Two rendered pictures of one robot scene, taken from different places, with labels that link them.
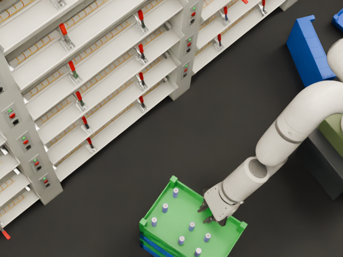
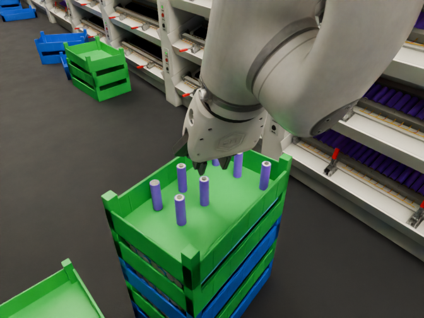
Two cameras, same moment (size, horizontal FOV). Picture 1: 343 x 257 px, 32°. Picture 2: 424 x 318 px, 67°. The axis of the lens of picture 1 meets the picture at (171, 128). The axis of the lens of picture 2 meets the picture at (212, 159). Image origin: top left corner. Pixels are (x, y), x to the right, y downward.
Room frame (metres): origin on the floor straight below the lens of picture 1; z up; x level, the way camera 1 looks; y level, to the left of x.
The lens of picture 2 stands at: (0.57, -0.54, 0.77)
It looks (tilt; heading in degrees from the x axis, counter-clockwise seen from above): 37 degrees down; 100
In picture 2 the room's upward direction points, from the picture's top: straight up
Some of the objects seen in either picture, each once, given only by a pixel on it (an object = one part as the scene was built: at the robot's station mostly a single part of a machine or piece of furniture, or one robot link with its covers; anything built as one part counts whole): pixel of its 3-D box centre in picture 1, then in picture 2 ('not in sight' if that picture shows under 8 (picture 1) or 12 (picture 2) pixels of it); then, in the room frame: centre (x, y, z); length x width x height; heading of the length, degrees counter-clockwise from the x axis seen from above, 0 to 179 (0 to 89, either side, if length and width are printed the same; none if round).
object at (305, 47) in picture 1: (312, 57); not in sight; (1.33, -0.57, 0.10); 0.30 x 0.08 x 0.20; 23
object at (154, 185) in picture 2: (197, 252); (156, 195); (0.39, -0.13, 0.36); 0.02 x 0.02 x 0.06
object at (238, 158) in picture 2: (165, 208); (238, 163); (0.53, -0.01, 0.36); 0.02 x 0.02 x 0.06
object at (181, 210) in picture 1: (192, 226); (204, 190); (0.47, -0.11, 0.36); 0.30 x 0.20 x 0.08; 62
